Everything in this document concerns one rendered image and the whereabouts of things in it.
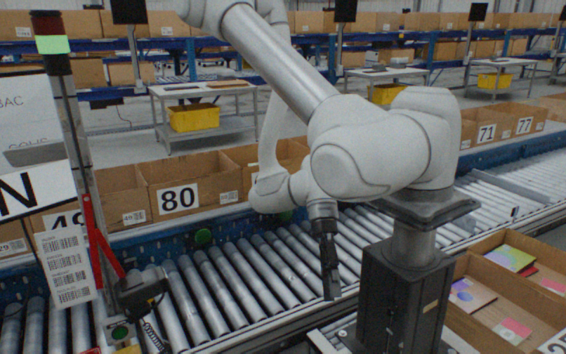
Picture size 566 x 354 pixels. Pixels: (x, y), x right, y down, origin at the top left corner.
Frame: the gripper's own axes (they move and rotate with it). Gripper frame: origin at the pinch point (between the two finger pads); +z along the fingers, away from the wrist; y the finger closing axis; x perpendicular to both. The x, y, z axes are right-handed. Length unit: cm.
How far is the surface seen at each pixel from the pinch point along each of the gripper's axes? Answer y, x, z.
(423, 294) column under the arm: 9.5, 21.5, 2.4
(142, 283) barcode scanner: 15.4, -45.6, -5.0
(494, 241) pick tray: -44, 75, -19
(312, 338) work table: -18.6, -4.8, 10.9
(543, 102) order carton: -152, 212, -147
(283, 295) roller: -33.9, -12.5, -3.8
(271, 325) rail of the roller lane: -23.8, -17.2, 6.0
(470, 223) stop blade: -60, 76, -31
